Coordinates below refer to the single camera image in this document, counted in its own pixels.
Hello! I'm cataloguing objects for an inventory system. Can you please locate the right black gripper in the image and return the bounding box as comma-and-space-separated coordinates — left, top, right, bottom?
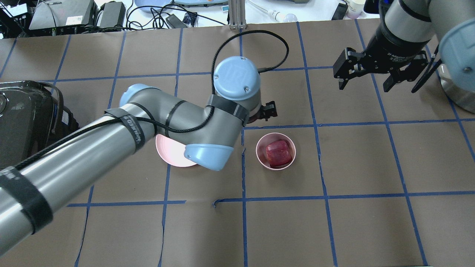
333, 26, 429, 93

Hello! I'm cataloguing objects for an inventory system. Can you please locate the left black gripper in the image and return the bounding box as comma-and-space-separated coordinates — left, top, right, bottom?
247, 101, 278, 123

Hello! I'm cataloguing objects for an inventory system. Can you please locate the red apple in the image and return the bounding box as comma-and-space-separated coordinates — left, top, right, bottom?
265, 140, 292, 168

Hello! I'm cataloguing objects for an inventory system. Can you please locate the pink bowl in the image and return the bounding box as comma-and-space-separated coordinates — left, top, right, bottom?
256, 132, 297, 171

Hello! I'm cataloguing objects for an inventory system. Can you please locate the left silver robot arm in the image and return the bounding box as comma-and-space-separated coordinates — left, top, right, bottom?
0, 56, 275, 255

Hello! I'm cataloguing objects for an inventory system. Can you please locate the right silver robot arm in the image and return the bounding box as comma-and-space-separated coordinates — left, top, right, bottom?
333, 0, 475, 113

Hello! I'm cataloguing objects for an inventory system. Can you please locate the pink plate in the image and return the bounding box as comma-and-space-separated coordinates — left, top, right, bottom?
155, 135, 197, 168

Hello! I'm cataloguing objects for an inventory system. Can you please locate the white cup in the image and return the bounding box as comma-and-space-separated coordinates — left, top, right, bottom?
346, 0, 367, 20

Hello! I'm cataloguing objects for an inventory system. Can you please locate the black power adapter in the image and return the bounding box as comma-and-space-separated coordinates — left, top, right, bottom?
97, 1, 125, 28

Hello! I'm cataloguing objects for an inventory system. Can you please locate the black computer box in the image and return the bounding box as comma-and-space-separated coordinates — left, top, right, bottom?
29, 0, 97, 36

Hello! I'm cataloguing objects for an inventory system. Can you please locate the dark grey rice cooker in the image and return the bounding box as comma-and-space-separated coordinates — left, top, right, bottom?
0, 80, 79, 169

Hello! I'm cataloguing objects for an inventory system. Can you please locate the aluminium frame post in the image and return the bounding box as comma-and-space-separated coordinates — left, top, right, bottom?
228, 0, 247, 29

